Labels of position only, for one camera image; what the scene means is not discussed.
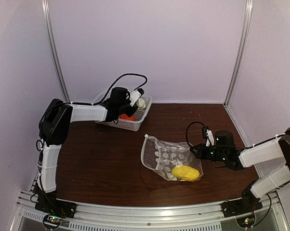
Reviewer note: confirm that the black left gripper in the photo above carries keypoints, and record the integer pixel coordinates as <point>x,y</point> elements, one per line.
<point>130,112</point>

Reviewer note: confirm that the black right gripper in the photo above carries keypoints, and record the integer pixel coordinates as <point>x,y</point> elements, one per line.
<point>201,155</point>

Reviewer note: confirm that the orange fake food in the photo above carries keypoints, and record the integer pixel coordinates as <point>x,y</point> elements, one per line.
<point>126,117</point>

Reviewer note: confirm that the white fake cauliflower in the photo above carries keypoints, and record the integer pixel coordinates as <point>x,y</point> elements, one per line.
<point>141,104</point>

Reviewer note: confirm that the yellow fake lemon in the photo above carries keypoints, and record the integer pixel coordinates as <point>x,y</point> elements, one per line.
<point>185,173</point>

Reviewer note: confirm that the clear zip top bag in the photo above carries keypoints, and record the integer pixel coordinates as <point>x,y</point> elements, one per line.
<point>162,156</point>

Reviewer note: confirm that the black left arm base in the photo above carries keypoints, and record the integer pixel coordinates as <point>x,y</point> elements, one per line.
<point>56,207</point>

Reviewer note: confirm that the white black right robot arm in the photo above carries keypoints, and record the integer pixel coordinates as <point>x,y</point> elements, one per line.
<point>276,151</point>

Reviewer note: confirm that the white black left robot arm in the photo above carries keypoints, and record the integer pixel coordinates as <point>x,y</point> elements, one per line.
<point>55,123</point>

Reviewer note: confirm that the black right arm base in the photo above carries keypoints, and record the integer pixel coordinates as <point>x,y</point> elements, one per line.
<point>239,206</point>

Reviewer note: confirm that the white plastic perforated basket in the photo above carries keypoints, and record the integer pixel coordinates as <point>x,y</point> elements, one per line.
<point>139,117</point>

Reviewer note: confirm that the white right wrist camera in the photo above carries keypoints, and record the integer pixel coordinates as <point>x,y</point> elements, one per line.
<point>208,136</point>

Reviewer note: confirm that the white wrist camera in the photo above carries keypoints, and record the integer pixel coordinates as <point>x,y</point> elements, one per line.
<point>135,95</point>
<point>208,136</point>

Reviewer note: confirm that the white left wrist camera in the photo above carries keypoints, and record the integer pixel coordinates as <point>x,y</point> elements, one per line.
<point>135,95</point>

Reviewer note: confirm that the aluminium front rail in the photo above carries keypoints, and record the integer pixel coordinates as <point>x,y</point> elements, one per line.
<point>201,217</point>

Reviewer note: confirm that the left aluminium corner post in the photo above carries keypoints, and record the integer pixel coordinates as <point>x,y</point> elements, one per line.
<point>53,49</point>

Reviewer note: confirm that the aluminium corner post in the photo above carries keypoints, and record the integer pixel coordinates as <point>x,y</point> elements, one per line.
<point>241,48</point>
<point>53,49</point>

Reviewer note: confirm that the right aluminium corner post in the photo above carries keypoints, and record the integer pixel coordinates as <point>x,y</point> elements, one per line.
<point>241,48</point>

